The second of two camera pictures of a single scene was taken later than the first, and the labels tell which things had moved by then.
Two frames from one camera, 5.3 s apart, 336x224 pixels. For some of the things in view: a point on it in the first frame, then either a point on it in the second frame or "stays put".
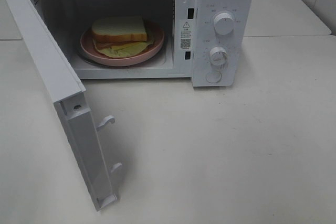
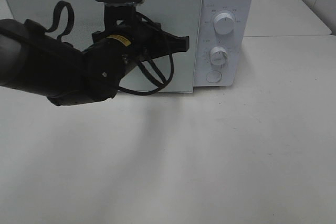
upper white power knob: [223, 23] stays put
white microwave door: [67, 91] -> [177, 6]
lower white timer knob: [218, 56] stays put
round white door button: [213, 76] stays put
